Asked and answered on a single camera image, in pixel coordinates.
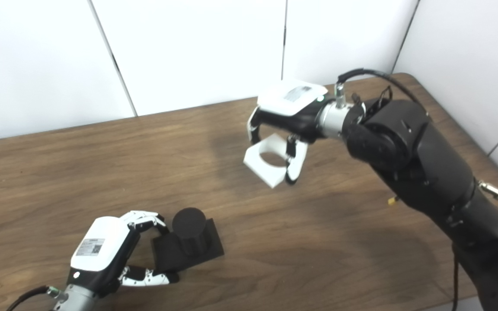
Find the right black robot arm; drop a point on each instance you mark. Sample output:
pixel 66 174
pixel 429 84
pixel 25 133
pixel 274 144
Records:
pixel 426 160

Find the black peg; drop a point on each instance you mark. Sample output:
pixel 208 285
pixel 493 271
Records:
pixel 188 224

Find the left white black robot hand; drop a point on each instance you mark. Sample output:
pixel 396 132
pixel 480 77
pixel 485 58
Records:
pixel 97 250

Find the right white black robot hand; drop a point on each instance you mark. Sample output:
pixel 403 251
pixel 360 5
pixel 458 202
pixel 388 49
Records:
pixel 288 99

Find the white square piece with hole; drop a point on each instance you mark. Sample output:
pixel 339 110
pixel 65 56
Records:
pixel 270 175

